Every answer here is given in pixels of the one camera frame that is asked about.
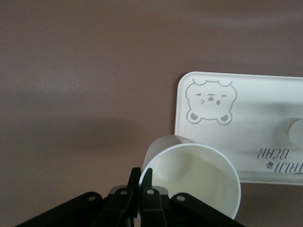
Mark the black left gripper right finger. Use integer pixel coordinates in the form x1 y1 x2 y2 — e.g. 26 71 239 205
139 168 166 227

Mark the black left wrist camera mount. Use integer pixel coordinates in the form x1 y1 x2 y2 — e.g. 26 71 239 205
14 192 248 227

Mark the brown table cover mat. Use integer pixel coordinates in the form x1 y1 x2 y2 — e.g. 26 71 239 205
0 0 303 227

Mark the cream bear print tray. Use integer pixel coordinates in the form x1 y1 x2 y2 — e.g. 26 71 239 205
174 71 303 187

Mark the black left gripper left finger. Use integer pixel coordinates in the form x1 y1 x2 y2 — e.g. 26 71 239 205
94 167 142 227

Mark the white paper cup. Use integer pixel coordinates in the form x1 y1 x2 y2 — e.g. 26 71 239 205
139 134 241 219

